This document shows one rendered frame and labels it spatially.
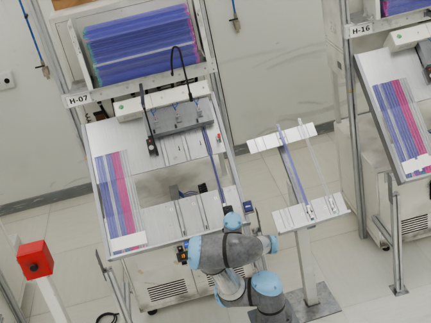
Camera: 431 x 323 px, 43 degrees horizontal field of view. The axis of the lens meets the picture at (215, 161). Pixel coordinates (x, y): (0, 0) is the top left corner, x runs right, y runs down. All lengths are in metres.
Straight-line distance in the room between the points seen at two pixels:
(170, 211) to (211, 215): 0.20
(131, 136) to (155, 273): 0.80
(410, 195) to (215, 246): 1.68
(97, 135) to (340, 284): 1.60
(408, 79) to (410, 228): 0.91
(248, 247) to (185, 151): 1.01
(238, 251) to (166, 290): 1.43
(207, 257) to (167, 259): 1.24
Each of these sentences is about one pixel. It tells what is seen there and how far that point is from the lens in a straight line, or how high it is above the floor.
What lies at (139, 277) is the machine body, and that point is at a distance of 3.15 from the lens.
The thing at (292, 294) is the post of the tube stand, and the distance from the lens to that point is 3.27.
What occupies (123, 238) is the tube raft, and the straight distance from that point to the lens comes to 2.67.
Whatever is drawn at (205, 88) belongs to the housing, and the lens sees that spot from 2.79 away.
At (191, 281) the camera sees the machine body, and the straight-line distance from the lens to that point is 3.20.
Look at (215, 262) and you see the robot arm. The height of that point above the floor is 1.09.
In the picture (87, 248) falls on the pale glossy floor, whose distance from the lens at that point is 4.09.
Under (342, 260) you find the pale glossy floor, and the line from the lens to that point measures 3.46.
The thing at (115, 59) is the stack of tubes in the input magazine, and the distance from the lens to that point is 2.70.
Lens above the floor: 2.27
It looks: 29 degrees down
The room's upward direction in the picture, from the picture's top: 13 degrees counter-clockwise
